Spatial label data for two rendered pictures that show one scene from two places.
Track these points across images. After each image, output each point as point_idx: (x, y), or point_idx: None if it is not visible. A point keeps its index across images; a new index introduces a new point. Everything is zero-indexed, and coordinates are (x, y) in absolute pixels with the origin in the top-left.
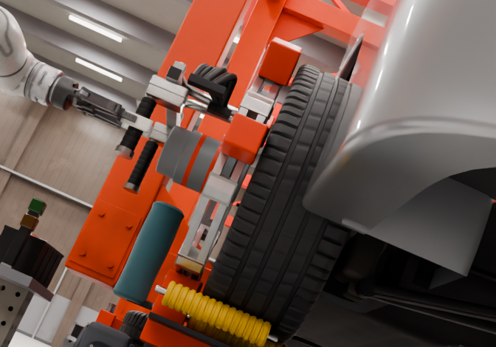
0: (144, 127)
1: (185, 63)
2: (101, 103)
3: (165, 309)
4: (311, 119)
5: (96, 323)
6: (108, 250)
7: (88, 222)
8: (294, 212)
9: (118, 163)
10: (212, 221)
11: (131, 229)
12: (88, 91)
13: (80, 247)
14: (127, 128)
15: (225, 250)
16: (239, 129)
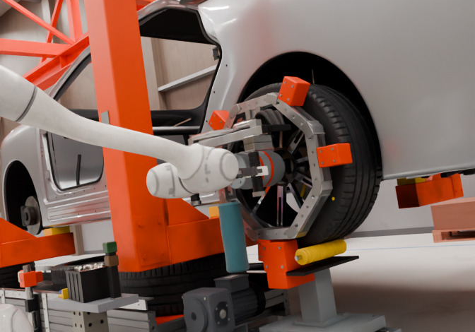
0: (266, 172)
1: (129, 90)
2: (249, 173)
3: (292, 265)
4: (349, 126)
5: (210, 294)
6: (157, 245)
7: (136, 235)
8: (364, 181)
9: (130, 185)
10: (319, 206)
11: (161, 223)
12: (241, 169)
13: (141, 254)
14: (248, 177)
15: (336, 219)
16: (342, 153)
